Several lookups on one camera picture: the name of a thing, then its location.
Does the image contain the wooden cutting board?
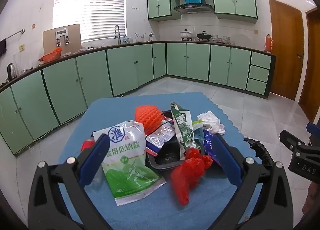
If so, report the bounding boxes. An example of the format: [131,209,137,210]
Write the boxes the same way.
[42,24,82,56]

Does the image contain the orange foam fruit net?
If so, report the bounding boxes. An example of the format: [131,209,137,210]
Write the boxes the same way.
[135,105,167,133]

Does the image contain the red plastic bag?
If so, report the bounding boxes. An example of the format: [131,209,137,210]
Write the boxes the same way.
[171,147,213,207]

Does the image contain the white tissue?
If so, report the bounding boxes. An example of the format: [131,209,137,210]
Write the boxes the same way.
[197,110,226,136]

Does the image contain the wooden door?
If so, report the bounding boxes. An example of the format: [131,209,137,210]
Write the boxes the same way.
[299,7,320,123]
[269,0,305,100]

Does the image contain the red snack packet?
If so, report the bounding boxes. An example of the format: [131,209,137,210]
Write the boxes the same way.
[81,138,97,151]

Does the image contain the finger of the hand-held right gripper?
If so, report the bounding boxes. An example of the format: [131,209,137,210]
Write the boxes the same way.
[306,122,320,146]
[279,129,308,153]

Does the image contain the black wok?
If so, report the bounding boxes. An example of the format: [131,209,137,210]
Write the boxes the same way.
[196,31,212,41]

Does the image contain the white window blind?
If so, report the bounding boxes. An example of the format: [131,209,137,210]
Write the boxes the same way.
[53,0,127,43]

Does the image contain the orange plastic basket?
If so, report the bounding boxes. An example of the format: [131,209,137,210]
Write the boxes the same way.
[39,47,63,63]

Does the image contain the bin with black bag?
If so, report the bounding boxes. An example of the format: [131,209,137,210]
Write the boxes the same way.
[244,137,274,170]

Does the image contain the blue white red snack wrapper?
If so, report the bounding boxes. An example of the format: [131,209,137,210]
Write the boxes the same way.
[203,129,222,165]

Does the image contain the green lower cabinets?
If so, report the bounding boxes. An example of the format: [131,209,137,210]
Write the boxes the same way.
[0,41,277,155]

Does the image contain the steel towel bar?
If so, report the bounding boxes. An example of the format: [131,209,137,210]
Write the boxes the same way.
[5,29,25,40]

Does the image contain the red thermos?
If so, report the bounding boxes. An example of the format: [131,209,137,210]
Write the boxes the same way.
[264,34,274,53]

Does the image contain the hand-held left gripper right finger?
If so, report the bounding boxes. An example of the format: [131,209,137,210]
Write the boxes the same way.
[211,133,293,230]

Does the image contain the blue scalloped tablecloth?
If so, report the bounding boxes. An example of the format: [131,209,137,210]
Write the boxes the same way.
[58,92,269,230]

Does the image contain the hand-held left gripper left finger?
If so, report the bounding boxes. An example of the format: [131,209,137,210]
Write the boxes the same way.
[27,133,112,230]

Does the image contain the black plastic tray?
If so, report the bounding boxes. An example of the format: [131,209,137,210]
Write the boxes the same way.
[145,110,208,172]

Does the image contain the range hood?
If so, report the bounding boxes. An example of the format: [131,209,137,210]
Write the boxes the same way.
[172,3,215,14]

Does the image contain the green and white salt bag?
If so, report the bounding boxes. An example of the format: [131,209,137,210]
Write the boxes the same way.
[92,120,167,206]

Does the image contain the steel electric kettle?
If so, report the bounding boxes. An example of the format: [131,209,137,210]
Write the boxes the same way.
[6,63,18,81]

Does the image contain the green and white carton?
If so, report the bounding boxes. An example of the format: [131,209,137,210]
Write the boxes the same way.
[171,101,195,159]

